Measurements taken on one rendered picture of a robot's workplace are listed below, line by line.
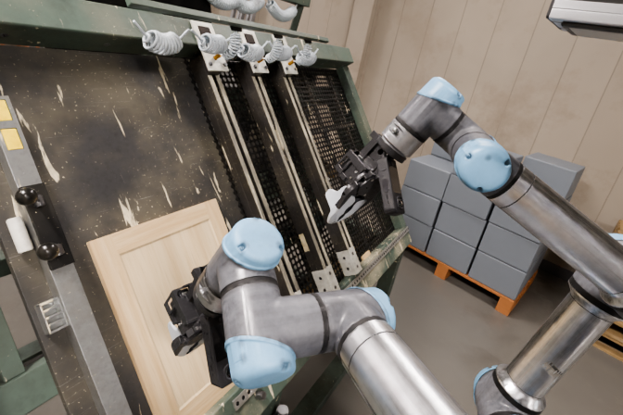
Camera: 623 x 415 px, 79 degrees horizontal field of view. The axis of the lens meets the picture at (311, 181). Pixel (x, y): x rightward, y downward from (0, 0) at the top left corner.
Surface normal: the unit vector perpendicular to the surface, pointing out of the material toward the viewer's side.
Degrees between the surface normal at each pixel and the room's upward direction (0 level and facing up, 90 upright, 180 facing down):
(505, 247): 90
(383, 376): 46
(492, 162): 90
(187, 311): 28
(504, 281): 90
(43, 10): 53
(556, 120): 90
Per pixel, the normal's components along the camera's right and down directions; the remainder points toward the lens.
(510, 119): -0.66, 0.15
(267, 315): 0.33, -0.66
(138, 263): 0.78, -0.28
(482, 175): -0.24, 0.30
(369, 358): -0.55, -0.68
